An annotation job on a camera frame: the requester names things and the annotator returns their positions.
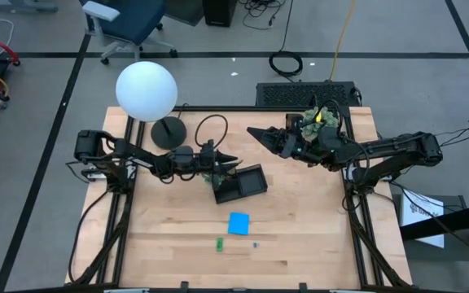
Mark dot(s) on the black box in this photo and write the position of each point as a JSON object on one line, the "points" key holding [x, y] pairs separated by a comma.
{"points": [[219, 12]]}

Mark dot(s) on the white paper sheet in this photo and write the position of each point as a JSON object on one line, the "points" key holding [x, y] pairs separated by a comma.
{"points": [[422, 215]]}

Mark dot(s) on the blue office chair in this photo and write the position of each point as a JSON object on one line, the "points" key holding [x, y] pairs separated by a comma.
{"points": [[137, 20]]}

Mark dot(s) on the black mesh desk organizer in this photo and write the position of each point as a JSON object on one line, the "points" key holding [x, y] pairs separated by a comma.
{"points": [[252, 183]]}

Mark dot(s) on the green eraser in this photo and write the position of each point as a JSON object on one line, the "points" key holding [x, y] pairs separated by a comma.
{"points": [[219, 244]]}

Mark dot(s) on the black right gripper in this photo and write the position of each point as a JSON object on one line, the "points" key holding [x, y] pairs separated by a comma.
{"points": [[305, 148]]}

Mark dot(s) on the green potted plant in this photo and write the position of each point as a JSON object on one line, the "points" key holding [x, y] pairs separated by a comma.
{"points": [[312, 130]]}

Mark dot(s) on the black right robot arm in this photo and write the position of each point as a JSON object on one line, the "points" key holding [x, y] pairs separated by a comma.
{"points": [[381, 148]]}

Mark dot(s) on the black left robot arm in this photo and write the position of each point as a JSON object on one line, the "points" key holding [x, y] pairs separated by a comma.
{"points": [[145, 158]]}

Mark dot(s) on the blue sticky note pad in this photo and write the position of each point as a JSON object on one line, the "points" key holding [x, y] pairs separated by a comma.
{"points": [[238, 224]]}

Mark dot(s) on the grey side table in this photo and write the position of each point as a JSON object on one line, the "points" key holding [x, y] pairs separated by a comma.
{"points": [[454, 254]]}

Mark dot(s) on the grey metal base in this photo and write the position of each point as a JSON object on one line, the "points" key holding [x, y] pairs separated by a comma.
{"points": [[23, 6]]}

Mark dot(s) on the white globe lamp black base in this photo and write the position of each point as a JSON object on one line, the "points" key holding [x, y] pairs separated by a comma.
{"points": [[145, 89]]}

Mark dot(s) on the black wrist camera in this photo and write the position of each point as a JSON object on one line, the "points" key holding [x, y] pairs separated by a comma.
{"points": [[208, 147], [294, 123]]}

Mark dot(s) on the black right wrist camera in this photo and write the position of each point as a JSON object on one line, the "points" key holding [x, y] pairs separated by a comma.
{"points": [[294, 123]]}

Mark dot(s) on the black computer tower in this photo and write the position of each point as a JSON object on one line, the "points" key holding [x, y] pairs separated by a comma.
{"points": [[299, 94]]}

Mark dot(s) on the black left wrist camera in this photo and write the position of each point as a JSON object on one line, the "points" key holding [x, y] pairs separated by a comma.
{"points": [[208, 147]]}

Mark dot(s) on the black table frame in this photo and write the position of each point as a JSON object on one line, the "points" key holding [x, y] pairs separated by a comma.
{"points": [[238, 108]]}

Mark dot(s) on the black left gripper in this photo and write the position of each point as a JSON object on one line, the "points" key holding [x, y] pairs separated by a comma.
{"points": [[209, 159]]}

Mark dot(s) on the black metal beam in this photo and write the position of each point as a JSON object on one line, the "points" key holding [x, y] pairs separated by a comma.
{"points": [[442, 221]]}

